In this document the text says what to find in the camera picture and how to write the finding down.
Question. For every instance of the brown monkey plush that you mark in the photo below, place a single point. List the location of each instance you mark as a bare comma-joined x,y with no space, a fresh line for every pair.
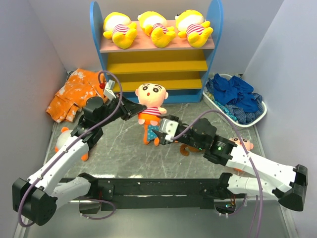
186,149

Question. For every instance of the white plastic laundry basket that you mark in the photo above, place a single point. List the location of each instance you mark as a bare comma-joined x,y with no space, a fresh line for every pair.
247,119

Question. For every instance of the orange white tie-dye cloth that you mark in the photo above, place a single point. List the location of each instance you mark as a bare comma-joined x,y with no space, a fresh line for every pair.
72,97

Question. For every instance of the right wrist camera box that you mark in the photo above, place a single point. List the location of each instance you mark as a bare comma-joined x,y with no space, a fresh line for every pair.
168,130

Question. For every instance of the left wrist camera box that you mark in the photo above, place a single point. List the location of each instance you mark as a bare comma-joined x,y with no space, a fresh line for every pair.
108,89

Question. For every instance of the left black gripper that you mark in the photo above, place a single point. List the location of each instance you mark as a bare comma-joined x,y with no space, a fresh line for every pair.
129,109

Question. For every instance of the blue clothes pile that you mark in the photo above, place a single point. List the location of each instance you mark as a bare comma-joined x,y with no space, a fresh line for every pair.
235,94

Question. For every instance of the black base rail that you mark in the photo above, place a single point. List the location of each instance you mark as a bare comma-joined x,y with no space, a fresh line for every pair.
146,193

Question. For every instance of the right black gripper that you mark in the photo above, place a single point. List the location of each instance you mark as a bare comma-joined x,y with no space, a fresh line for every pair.
161,136

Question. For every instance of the blue pink yellow toy shelf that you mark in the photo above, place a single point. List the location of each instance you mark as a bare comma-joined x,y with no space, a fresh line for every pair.
180,68

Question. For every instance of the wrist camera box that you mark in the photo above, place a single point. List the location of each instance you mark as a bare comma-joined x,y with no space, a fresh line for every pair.
108,89
168,130

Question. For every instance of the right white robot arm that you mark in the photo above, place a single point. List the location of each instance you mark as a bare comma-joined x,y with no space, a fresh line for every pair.
287,184

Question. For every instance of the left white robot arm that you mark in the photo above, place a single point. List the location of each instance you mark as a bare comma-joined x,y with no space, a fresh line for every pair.
39,196

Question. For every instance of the yellow frog plush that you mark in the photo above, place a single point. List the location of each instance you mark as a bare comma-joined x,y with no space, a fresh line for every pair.
155,26
119,28
192,25

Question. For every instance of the plush purple dotted dress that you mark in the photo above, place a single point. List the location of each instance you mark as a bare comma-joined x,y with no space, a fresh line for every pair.
62,138

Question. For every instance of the white plush blue dotted dress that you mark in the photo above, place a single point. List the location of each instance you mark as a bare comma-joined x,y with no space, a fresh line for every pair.
149,135

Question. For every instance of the boy doll striped shirt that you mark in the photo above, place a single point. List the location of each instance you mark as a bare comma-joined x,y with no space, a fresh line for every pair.
152,96

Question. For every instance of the yellow frog plush front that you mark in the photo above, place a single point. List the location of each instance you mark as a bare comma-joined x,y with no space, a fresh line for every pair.
192,25

